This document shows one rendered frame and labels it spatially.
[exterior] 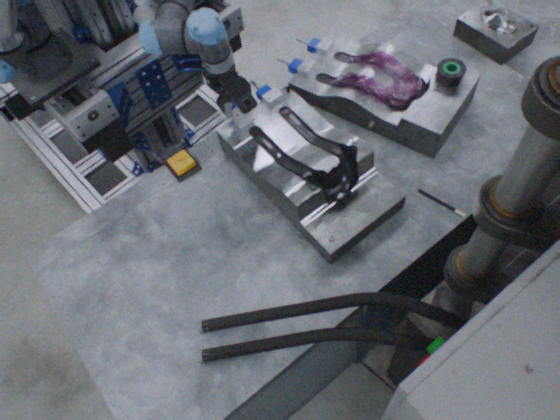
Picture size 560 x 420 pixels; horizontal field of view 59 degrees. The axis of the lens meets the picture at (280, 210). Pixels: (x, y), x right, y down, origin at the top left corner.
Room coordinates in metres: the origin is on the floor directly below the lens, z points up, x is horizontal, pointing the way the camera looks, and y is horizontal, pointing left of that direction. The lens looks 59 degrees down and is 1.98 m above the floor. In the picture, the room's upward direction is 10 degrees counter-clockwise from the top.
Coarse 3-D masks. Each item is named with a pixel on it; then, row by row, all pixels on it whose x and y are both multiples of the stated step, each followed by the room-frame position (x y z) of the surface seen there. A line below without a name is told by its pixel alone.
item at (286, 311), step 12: (312, 300) 0.41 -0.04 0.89; (324, 300) 0.40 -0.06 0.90; (336, 300) 0.39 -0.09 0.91; (348, 300) 0.38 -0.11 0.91; (252, 312) 0.41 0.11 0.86; (264, 312) 0.41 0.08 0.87; (276, 312) 0.40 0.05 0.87; (288, 312) 0.39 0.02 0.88; (300, 312) 0.39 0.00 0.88; (312, 312) 0.38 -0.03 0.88; (204, 324) 0.42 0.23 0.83; (216, 324) 0.41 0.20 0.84; (228, 324) 0.40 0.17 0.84; (240, 324) 0.40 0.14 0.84; (252, 324) 0.39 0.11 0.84
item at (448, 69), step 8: (440, 64) 1.01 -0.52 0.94; (448, 64) 1.00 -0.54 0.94; (456, 64) 1.00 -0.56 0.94; (464, 64) 0.99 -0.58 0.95; (440, 72) 0.98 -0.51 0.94; (448, 72) 0.97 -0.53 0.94; (456, 72) 0.97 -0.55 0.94; (464, 72) 0.96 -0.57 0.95; (440, 80) 0.97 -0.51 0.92; (448, 80) 0.95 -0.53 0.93; (456, 80) 0.95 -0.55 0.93
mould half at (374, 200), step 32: (288, 96) 1.04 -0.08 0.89; (224, 128) 0.96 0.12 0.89; (288, 128) 0.92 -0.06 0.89; (320, 128) 0.91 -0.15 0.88; (256, 160) 0.83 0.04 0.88; (320, 160) 0.76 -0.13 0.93; (288, 192) 0.68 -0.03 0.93; (320, 192) 0.67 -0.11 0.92; (352, 192) 0.69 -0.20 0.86; (384, 192) 0.67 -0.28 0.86; (320, 224) 0.61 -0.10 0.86; (352, 224) 0.60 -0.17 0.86
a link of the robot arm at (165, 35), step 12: (156, 12) 1.03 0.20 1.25; (168, 12) 0.99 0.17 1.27; (180, 12) 1.00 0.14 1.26; (144, 24) 0.97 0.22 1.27; (156, 24) 0.96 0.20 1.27; (168, 24) 0.95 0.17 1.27; (180, 24) 0.95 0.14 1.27; (144, 36) 0.94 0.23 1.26; (156, 36) 0.93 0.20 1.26; (168, 36) 0.93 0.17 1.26; (180, 36) 0.92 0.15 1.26; (144, 48) 0.93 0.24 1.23; (156, 48) 0.93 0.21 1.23; (168, 48) 0.92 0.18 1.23; (180, 48) 0.91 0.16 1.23
